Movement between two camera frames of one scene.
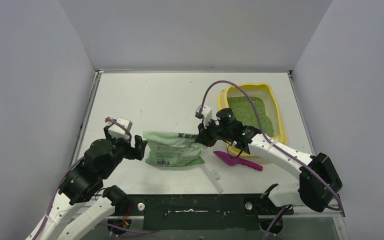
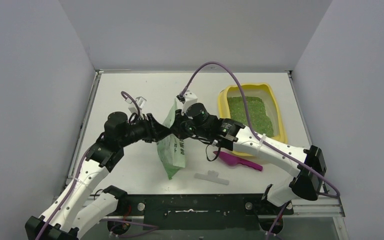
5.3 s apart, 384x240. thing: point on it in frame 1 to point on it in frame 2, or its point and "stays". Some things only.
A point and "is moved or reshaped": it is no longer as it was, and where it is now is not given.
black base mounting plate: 200,212 stays
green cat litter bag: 168,149 is moved or reshaped
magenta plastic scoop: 232,161 stays
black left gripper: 138,151 to 154,130
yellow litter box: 263,91 stays
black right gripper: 206,134 to 182,123
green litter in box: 245,114 stays
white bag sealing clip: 214,176 is moved or reshaped
